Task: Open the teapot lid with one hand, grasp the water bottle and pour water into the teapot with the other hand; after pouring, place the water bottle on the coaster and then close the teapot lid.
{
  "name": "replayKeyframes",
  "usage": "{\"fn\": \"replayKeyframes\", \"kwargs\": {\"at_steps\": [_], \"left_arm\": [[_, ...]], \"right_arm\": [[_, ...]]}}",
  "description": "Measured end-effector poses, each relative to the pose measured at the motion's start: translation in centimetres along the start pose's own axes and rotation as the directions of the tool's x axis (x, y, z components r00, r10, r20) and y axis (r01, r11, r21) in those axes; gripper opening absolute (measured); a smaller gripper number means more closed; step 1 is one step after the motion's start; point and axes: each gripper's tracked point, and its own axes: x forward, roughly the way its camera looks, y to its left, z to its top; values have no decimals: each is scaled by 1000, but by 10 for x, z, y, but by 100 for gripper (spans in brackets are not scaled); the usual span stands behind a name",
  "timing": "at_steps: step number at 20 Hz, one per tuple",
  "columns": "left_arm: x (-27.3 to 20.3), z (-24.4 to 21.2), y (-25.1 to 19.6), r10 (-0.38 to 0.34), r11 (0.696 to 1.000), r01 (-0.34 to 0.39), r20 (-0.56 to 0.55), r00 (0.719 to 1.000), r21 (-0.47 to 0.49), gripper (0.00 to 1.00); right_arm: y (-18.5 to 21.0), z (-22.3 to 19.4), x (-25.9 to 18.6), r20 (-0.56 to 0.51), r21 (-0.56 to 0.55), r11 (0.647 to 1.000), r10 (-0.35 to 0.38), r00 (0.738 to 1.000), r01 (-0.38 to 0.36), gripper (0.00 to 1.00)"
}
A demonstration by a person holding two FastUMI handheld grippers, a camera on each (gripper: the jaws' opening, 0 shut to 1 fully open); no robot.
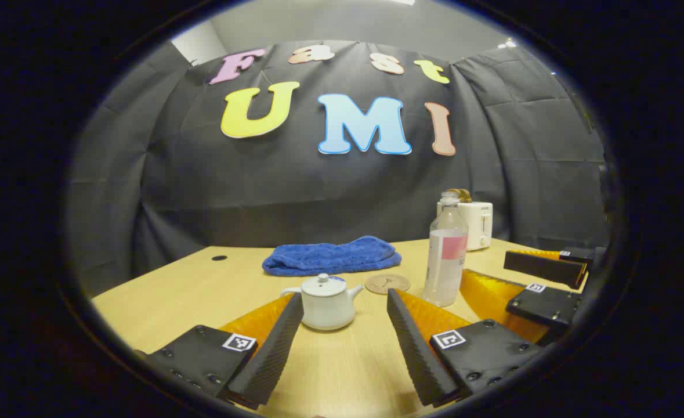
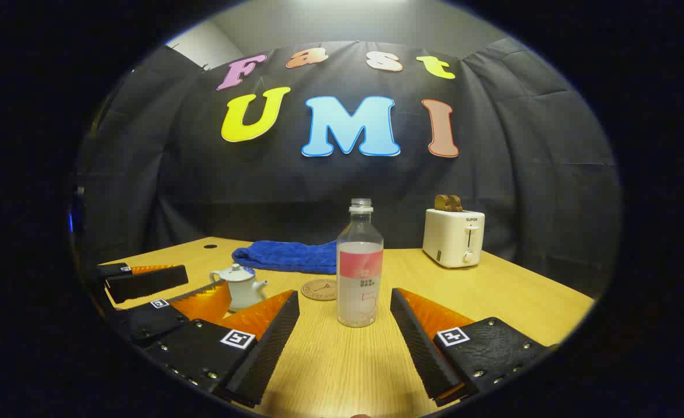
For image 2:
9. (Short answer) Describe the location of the black backdrop cloth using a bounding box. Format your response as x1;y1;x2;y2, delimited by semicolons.
78;39;624;300

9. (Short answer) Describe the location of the white toaster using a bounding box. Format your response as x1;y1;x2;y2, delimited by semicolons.
422;208;486;269

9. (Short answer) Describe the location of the blue towel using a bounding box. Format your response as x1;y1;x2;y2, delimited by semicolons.
231;240;339;275

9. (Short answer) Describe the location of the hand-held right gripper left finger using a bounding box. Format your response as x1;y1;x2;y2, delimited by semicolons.
144;289;301;408

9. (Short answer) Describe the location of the clear plastic water bottle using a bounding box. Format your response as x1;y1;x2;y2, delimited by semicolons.
336;198;385;329

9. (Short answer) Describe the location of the white ceramic teacup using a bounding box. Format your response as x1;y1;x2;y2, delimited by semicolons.
210;271;269;312

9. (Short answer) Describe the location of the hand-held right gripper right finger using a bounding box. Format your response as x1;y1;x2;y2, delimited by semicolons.
389;287;554;407

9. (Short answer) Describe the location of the round cork coaster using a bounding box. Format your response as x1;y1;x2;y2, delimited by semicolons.
301;278;339;301

